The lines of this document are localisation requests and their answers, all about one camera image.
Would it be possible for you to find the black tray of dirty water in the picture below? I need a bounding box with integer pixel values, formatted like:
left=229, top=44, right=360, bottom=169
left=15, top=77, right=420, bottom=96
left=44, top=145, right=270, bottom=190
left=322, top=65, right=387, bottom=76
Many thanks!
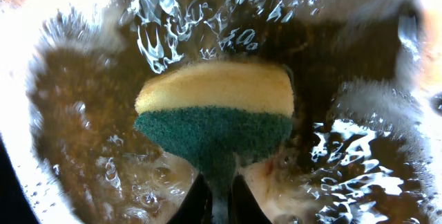
left=1, top=0, right=441, bottom=223

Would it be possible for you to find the yellow green sponge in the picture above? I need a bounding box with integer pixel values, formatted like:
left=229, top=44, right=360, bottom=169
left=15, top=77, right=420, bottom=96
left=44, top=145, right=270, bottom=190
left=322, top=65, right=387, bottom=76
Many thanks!
left=134, top=62, right=294, bottom=197

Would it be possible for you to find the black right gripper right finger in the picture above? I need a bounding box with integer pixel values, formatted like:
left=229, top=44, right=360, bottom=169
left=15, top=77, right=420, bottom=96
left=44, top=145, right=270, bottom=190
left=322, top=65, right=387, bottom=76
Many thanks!
left=229, top=175, right=271, bottom=224

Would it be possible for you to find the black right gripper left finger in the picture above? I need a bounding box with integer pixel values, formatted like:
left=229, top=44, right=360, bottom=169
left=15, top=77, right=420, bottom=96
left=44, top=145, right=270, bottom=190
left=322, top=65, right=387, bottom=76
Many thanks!
left=167, top=174, right=213, bottom=224

